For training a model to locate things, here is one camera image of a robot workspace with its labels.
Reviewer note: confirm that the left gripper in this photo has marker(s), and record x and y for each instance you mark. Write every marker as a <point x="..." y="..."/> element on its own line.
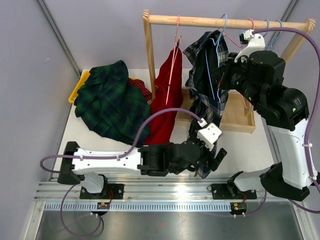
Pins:
<point x="209" y="160"/>

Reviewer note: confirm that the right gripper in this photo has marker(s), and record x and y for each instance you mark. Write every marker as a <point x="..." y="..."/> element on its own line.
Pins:
<point x="223" y="73"/>

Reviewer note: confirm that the blue hanger with plaid skirt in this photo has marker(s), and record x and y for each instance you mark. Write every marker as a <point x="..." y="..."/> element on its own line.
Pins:
<point x="216" y="43"/>

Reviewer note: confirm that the navy white plaid skirt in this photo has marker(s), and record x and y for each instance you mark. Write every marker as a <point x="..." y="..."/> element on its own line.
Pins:
<point x="202" y="56"/>

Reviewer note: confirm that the red polka dot skirt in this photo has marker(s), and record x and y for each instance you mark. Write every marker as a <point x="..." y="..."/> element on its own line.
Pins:
<point x="140" y="85"/>

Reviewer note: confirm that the dark green plaid skirt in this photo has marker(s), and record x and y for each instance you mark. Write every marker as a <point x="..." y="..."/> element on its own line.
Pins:
<point x="109" y="105"/>

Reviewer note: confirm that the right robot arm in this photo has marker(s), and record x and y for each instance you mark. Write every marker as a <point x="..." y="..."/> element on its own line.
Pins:
<point x="259" y="79"/>

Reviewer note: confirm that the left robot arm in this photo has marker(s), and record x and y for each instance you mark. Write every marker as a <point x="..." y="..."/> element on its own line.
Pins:
<point x="83" y="167"/>

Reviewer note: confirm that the wooden clothes rack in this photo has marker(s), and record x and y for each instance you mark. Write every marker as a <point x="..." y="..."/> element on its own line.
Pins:
<point x="238" y="115"/>

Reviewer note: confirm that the yellow plastic tray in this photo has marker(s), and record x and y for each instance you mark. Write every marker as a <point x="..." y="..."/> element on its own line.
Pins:
<point x="83" y="78"/>

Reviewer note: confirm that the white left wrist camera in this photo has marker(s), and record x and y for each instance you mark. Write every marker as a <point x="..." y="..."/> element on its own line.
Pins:
<point x="209" y="133"/>

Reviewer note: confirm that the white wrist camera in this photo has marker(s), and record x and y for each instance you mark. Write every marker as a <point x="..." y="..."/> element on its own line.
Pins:
<point x="252" y="42"/>
<point x="209" y="133"/>

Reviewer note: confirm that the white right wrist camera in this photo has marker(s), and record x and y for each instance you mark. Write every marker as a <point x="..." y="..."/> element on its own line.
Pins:
<point x="252" y="42"/>

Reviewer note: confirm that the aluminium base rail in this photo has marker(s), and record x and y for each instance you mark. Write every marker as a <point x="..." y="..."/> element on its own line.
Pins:
<point x="129" y="193"/>

